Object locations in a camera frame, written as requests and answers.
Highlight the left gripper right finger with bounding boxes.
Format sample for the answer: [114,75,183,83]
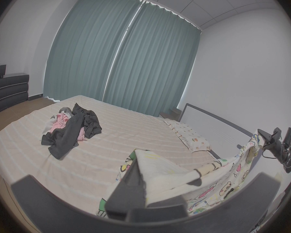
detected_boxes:
[258,129,273,146]

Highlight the bed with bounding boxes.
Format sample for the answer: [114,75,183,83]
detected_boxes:
[0,95,259,216]

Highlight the white printed pillow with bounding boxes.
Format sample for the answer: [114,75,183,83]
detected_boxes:
[163,119,211,153]

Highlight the blue-green curtain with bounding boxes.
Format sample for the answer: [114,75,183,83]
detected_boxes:
[43,0,143,102]
[103,0,201,117]

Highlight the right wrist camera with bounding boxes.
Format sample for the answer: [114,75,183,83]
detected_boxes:
[283,127,291,152]

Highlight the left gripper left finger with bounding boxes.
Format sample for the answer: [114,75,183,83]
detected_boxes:
[105,158,146,222]

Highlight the black chest of drawers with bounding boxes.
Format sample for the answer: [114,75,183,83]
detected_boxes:
[0,64,30,117]

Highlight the white printed pyjama garment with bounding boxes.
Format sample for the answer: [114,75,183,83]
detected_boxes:
[96,134,261,218]

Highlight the grey bedside table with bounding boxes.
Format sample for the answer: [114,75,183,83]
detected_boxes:
[159,108,182,120]

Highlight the pile of clothes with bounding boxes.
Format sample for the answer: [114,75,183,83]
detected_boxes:
[41,103,102,160]

